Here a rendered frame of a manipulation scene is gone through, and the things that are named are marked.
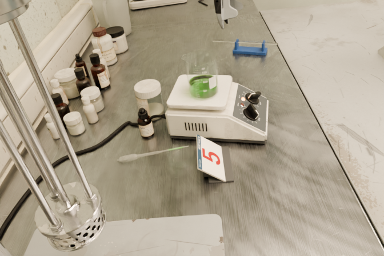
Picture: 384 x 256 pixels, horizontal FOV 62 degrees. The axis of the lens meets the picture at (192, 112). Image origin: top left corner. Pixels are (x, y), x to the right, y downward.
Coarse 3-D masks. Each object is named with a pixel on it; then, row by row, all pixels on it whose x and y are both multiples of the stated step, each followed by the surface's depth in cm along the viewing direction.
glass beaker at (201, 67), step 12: (192, 60) 63; (204, 60) 64; (216, 60) 59; (192, 72) 59; (204, 72) 59; (216, 72) 60; (192, 84) 61; (204, 84) 60; (216, 84) 62; (192, 96) 63; (204, 96) 62; (216, 96) 63
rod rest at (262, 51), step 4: (236, 40) 97; (264, 40) 94; (236, 44) 95; (264, 44) 93; (236, 48) 96; (240, 48) 97; (244, 48) 97; (248, 48) 97; (252, 48) 96; (256, 48) 96; (260, 48) 96; (264, 48) 94; (236, 52) 96; (240, 52) 96; (244, 52) 95; (248, 52) 95; (252, 52) 95; (256, 52) 94; (260, 52) 94; (264, 52) 93
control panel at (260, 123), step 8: (240, 88) 69; (240, 96) 67; (240, 104) 65; (248, 104) 66; (264, 104) 69; (240, 112) 63; (264, 112) 66; (248, 120) 62; (256, 120) 63; (264, 120) 64; (264, 128) 62
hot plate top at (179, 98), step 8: (184, 80) 70; (224, 80) 68; (232, 80) 68; (176, 88) 67; (184, 88) 67; (224, 88) 65; (176, 96) 65; (184, 96) 64; (224, 96) 63; (168, 104) 63; (176, 104) 62; (184, 104) 62; (192, 104) 62; (200, 104) 61; (208, 104) 61; (216, 104) 61; (224, 104) 61
